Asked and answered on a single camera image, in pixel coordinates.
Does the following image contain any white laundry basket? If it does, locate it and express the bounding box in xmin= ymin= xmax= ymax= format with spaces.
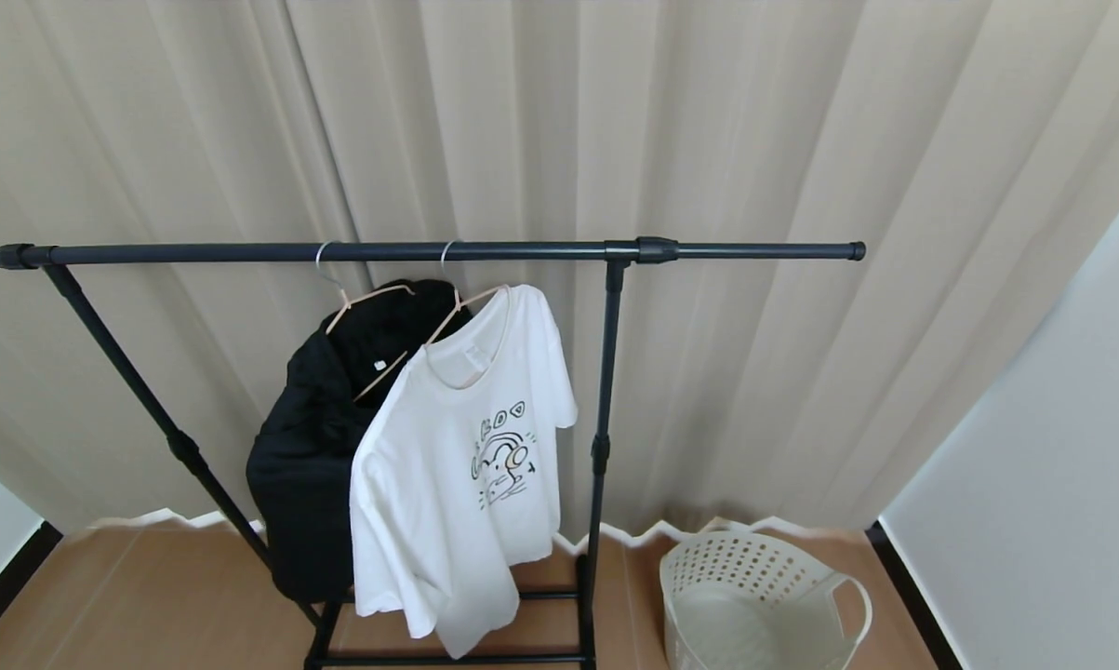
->
xmin=659 ymin=530 xmax=873 ymax=670

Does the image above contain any black clothes rack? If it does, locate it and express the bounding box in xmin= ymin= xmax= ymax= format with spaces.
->
xmin=0 ymin=236 xmax=867 ymax=670

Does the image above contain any white garment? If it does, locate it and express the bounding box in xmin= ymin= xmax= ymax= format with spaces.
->
xmin=350 ymin=284 xmax=579 ymax=660

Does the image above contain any beige curtain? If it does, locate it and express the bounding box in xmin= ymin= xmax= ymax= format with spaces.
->
xmin=0 ymin=0 xmax=1119 ymax=545

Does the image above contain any pink clothes hanger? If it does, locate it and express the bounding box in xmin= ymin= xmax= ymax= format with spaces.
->
xmin=424 ymin=242 xmax=512 ymax=390
xmin=314 ymin=242 xmax=419 ymax=403

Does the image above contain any black garment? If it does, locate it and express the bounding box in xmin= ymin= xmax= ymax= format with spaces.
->
xmin=246 ymin=277 xmax=474 ymax=604

